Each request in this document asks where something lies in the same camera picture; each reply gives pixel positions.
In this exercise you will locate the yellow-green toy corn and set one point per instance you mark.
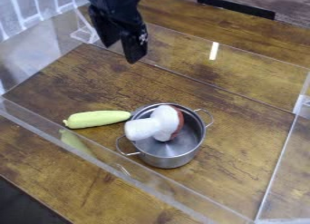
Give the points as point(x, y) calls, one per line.
point(96, 118)

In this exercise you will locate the white and brown toy mushroom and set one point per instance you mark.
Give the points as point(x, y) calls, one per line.
point(161, 125)

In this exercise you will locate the white mesh curtain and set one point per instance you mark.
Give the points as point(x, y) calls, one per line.
point(20, 14)

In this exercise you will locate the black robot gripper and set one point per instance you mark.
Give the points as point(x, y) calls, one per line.
point(108, 13)

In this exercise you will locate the black bar in background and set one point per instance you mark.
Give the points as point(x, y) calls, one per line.
point(244, 9)

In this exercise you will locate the silver metal pot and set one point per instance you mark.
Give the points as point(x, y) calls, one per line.
point(173, 153)

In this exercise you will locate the clear acrylic enclosure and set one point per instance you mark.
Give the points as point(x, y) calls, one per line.
point(235, 68)

